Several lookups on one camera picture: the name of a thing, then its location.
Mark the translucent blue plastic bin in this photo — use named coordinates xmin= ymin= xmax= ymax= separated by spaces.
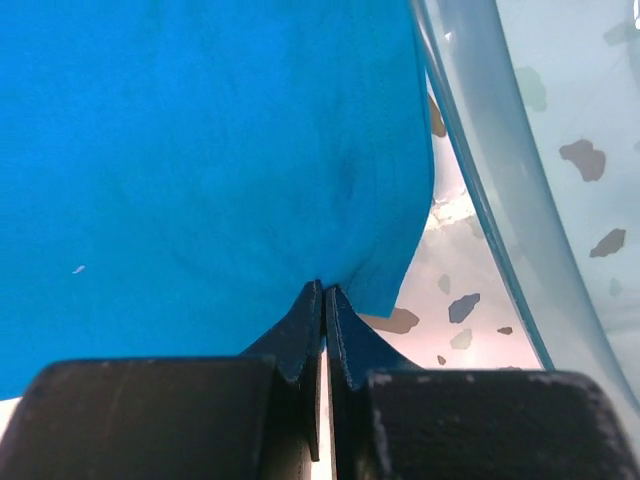
xmin=412 ymin=1 xmax=639 ymax=431

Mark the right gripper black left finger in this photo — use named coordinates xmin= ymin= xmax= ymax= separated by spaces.
xmin=1 ymin=282 xmax=323 ymax=479

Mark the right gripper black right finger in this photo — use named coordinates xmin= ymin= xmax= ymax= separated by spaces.
xmin=324 ymin=288 xmax=639 ymax=479

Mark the blue t shirt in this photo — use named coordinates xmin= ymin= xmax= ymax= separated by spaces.
xmin=1 ymin=1 xmax=434 ymax=399

